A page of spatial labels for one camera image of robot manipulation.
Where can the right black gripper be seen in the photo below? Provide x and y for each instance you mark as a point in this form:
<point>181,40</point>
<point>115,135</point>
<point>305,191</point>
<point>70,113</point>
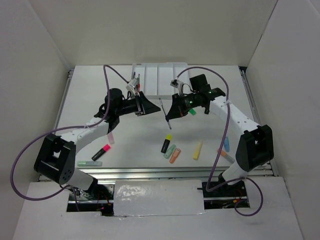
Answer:
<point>175,112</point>

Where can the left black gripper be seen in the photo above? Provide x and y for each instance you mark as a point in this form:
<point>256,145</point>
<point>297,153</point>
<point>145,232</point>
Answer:
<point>143,106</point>

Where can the green gel pen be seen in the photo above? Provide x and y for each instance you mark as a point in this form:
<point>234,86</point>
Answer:
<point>165,115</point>

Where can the black yellow-capped highlighter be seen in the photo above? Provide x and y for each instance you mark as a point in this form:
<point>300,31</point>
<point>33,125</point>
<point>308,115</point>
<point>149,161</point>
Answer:
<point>166,143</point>

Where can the red gel pen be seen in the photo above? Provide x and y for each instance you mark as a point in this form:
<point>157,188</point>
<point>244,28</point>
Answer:
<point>138,83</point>

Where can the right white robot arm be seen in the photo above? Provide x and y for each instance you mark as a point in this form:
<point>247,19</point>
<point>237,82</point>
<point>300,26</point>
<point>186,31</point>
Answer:
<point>255,142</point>

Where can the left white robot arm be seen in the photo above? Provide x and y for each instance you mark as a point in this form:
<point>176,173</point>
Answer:
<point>57,155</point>

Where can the black green-capped highlighter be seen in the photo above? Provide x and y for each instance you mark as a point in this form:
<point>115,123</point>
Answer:
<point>192,111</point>

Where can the white divided plastic tray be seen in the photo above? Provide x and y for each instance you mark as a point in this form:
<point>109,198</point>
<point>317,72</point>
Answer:
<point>155,78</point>

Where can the green pastel short highlighter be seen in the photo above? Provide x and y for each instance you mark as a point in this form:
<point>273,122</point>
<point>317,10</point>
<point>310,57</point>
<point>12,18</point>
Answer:
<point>169,151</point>

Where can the pink pastel highlighter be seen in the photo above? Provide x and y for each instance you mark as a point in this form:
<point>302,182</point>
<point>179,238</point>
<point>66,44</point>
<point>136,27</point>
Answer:
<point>110,138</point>

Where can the orange pastel short highlighter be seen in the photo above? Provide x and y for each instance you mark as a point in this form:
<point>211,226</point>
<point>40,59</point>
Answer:
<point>174,155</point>

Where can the yellow pastel highlighter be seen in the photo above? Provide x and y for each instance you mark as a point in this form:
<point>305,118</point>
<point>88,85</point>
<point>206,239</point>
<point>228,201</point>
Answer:
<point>197,151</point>

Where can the black pink-capped highlighter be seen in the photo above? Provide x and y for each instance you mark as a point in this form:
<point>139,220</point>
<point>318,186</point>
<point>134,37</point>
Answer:
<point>101,152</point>

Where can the blue pastel highlighter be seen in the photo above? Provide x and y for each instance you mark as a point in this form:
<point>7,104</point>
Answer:
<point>226,144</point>

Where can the orange pastel long highlighter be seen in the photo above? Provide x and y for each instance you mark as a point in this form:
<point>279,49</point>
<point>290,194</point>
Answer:
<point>227,157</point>

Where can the green pastel long highlighter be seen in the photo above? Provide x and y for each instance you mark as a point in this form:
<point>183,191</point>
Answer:
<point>89,163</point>

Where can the white foil cover panel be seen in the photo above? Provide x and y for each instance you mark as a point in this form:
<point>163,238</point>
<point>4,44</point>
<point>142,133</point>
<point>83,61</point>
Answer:
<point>158,198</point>

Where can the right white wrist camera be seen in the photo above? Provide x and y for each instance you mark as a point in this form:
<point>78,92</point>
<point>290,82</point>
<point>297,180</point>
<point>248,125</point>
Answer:
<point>177,84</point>

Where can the aluminium table frame rails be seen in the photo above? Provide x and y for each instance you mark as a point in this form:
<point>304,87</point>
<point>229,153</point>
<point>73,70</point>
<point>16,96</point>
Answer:
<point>136,153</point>

